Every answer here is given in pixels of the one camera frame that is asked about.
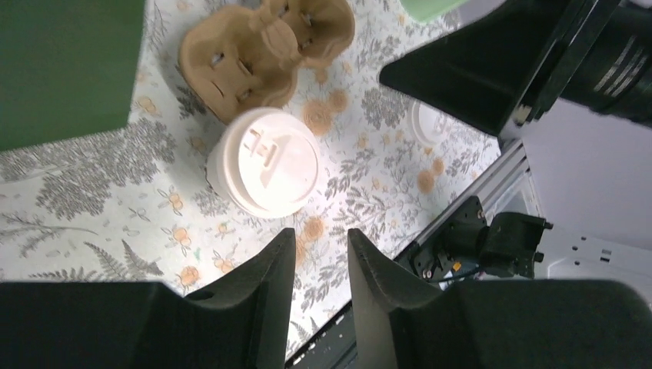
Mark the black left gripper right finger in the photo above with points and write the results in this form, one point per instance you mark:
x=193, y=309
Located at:
x=401, y=321

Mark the floral table mat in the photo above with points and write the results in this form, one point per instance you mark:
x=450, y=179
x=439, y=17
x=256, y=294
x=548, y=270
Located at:
x=134, y=204

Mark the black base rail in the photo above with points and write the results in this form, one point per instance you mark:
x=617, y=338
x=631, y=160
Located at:
x=333, y=346

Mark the green straw holder cup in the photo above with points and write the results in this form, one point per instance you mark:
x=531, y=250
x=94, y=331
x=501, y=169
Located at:
x=427, y=10

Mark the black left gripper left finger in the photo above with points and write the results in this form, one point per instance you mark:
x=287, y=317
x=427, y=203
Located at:
x=238, y=321

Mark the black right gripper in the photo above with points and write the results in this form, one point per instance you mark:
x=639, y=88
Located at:
x=479, y=73

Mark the single white paper cup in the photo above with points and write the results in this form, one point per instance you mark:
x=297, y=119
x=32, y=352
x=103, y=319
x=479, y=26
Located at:
x=212, y=173

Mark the green paper bag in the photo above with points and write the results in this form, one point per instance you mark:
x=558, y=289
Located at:
x=67, y=68

